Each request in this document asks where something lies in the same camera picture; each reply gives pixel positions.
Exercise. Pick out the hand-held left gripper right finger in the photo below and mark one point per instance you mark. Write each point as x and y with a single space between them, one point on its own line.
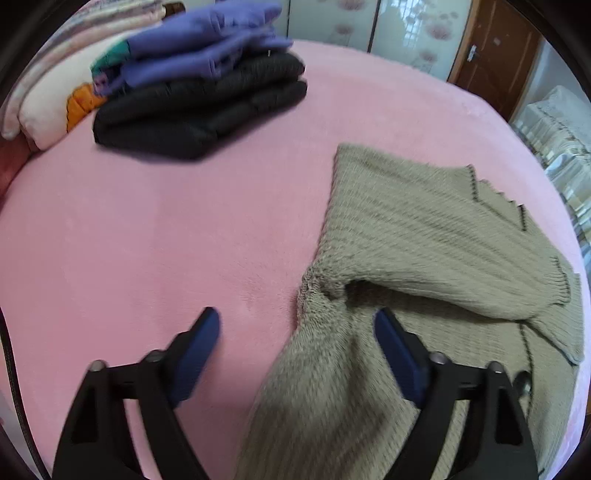
397 355

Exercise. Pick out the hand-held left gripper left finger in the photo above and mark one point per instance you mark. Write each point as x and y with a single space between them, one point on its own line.
198 350

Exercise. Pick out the beige knit cardigan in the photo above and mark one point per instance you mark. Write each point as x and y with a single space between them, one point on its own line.
415 240

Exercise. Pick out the pink bed blanket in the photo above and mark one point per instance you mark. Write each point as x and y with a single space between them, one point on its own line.
161 240

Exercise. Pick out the black folded garment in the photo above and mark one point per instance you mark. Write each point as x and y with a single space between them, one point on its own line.
194 115

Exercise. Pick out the large pink flower-print pillow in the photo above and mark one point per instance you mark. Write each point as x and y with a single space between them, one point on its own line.
41 120

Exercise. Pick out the purple folded garment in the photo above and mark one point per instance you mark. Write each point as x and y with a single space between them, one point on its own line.
198 50

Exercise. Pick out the brown wooden door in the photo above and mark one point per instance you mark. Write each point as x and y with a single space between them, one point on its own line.
494 60

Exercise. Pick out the floral sliding-door wardrobe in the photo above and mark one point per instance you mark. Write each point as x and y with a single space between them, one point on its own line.
378 32

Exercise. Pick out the folded striped pink quilt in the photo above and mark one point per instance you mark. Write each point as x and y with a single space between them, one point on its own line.
92 27

